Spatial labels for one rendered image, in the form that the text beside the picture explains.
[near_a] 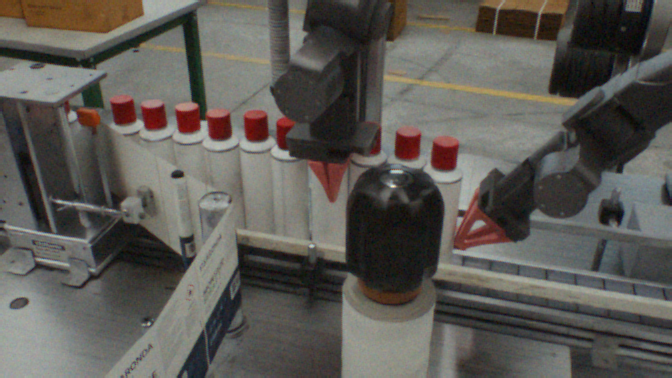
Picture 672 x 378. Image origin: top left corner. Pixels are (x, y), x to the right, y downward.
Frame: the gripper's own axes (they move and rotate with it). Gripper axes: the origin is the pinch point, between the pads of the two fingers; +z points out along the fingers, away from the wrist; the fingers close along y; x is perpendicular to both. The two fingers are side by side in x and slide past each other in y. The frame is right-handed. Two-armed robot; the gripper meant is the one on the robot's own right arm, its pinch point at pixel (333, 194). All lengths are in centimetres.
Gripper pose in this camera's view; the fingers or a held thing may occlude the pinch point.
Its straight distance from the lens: 78.6
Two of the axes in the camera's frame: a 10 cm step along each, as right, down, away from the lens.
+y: 9.6, 1.4, -2.5
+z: 0.1, 8.6, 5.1
